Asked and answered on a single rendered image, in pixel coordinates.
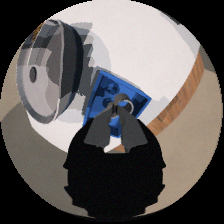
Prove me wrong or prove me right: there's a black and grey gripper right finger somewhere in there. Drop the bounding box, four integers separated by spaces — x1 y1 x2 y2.
116 105 166 169

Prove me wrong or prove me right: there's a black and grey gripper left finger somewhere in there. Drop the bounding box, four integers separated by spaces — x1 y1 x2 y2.
63 104 114 170

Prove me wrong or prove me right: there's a blue crate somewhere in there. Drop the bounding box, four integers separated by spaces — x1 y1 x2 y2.
82 70 152 138

